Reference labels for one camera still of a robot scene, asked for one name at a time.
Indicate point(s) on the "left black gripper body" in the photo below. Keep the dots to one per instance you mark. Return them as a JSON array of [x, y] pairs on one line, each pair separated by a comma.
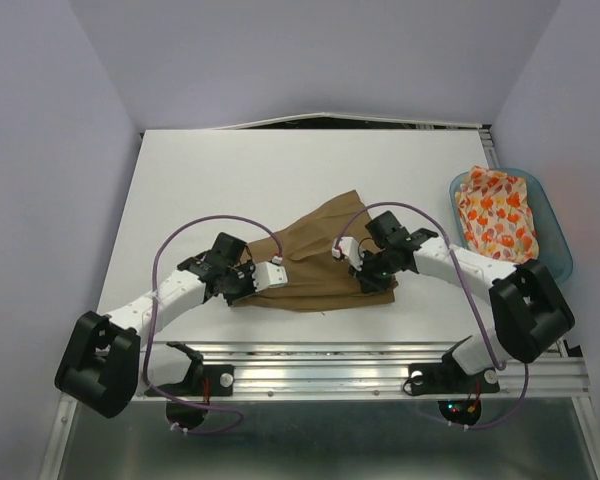
[[239, 282]]

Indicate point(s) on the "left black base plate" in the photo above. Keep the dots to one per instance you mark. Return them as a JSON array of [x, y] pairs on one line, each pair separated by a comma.
[[189, 403]]

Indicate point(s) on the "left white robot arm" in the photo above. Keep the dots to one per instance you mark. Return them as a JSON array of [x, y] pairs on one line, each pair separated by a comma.
[[112, 357]]

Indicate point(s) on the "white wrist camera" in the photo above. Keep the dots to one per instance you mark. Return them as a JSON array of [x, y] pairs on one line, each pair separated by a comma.
[[347, 248], [268, 275]]

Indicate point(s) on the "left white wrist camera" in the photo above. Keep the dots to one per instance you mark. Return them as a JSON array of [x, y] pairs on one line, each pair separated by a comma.
[[268, 275]]

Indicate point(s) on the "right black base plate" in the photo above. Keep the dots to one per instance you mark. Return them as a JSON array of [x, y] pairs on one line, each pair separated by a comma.
[[461, 394]]

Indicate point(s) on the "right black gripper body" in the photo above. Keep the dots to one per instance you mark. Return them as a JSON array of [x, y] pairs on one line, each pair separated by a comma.
[[376, 269]]

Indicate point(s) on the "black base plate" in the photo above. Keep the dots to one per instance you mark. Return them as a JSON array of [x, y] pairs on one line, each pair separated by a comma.
[[461, 394], [189, 403]]

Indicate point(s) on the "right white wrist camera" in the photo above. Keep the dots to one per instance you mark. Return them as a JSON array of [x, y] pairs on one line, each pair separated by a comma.
[[347, 248]]

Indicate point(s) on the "brown pleated skirt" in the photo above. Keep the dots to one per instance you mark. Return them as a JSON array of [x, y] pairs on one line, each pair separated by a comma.
[[317, 282]]

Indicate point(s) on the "orange floral skirt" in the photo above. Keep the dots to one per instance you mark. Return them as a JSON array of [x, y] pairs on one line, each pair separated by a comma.
[[495, 215]]

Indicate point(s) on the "blue plastic basket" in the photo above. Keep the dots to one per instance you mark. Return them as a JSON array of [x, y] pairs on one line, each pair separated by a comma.
[[554, 252]]

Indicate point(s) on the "aluminium rail frame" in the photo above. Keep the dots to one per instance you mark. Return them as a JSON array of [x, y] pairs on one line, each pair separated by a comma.
[[338, 411]]

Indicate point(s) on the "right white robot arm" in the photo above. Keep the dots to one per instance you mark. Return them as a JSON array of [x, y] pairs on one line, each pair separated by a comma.
[[529, 311]]

